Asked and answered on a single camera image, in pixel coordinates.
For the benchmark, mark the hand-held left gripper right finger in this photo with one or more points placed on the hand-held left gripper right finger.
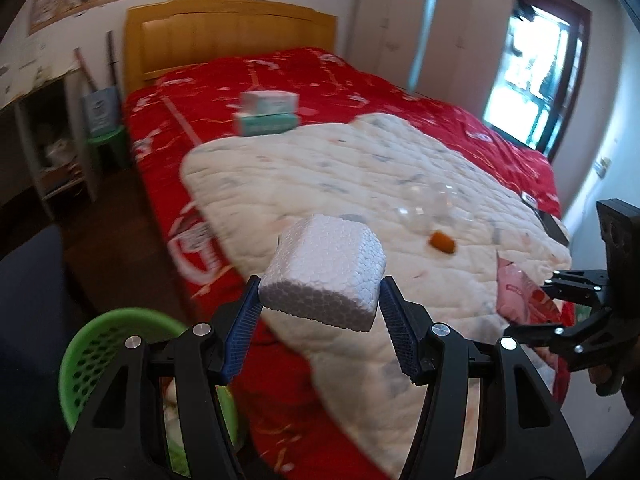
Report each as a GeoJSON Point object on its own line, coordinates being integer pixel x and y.
{"type": "Point", "coordinates": [400, 330]}

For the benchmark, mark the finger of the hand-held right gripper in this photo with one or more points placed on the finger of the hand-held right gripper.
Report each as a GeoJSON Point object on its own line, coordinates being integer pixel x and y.
{"type": "Point", "coordinates": [555, 340]}
{"type": "Point", "coordinates": [575, 285]}

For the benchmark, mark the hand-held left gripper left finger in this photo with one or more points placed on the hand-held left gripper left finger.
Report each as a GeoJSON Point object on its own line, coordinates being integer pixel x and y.
{"type": "Point", "coordinates": [240, 330]}

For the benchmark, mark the red snack wrapper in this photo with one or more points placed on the red snack wrapper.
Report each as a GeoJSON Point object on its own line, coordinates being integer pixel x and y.
{"type": "Point", "coordinates": [522, 290]}

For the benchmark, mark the white foam block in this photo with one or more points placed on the white foam block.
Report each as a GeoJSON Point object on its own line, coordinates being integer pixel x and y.
{"type": "Point", "coordinates": [325, 270]}

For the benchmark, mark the green plastic basket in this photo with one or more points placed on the green plastic basket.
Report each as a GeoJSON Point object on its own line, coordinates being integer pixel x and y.
{"type": "Point", "coordinates": [95, 355]}

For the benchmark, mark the black smartphone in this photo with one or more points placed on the black smartphone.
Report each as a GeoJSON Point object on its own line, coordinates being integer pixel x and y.
{"type": "Point", "coordinates": [552, 227]}

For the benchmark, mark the small white device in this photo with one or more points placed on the small white device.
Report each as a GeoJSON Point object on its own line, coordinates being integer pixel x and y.
{"type": "Point", "coordinates": [529, 199]}

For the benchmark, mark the orange peel piece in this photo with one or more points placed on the orange peel piece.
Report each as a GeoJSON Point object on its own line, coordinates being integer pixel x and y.
{"type": "Point", "coordinates": [442, 241]}

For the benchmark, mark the clear plastic container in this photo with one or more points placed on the clear plastic container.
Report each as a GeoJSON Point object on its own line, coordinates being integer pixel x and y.
{"type": "Point", "coordinates": [432, 207]}

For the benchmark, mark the white quilted mat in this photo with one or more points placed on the white quilted mat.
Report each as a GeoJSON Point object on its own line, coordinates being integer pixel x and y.
{"type": "Point", "coordinates": [325, 180]}

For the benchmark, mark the brown framed window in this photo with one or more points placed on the brown framed window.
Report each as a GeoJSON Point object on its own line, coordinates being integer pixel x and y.
{"type": "Point", "coordinates": [575, 75]}

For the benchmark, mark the teal tissue pack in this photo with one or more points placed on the teal tissue pack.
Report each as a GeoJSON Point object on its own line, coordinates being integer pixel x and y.
{"type": "Point", "coordinates": [267, 124]}

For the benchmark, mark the blue chair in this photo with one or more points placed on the blue chair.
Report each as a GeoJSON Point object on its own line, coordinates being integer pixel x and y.
{"type": "Point", "coordinates": [30, 300]}

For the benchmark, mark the green plastic stool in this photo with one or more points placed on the green plastic stool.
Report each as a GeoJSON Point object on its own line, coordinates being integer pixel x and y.
{"type": "Point", "coordinates": [110, 142]}

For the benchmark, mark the white tissue pack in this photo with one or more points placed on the white tissue pack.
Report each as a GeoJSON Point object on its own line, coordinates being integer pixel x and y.
{"type": "Point", "coordinates": [270, 101]}

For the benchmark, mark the red bed with wooden headboard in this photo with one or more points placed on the red bed with wooden headboard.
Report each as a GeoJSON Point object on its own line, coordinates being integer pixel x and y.
{"type": "Point", "coordinates": [210, 85]}

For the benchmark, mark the grey paper bag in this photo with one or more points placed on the grey paper bag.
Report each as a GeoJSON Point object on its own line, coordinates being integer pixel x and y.
{"type": "Point", "coordinates": [101, 112]}

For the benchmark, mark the white wardrobe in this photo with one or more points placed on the white wardrobe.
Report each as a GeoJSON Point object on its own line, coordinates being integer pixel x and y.
{"type": "Point", "coordinates": [390, 35]}

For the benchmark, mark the wooden bed headboard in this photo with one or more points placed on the wooden bed headboard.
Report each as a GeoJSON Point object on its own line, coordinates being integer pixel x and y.
{"type": "Point", "coordinates": [225, 35]}

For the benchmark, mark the dark stick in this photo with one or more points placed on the dark stick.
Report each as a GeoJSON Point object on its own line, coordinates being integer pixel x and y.
{"type": "Point", "coordinates": [113, 60]}

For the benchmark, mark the red stick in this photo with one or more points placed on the red stick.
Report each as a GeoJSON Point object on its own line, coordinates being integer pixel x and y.
{"type": "Point", "coordinates": [85, 70]}

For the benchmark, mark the white shelf desk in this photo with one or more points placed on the white shelf desk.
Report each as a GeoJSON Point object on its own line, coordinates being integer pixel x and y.
{"type": "Point", "coordinates": [30, 110]}

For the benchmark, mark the wall socket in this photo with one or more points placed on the wall socket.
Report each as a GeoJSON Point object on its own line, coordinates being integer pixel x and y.
{"type": "Point", "coordinates": [603, 167]}

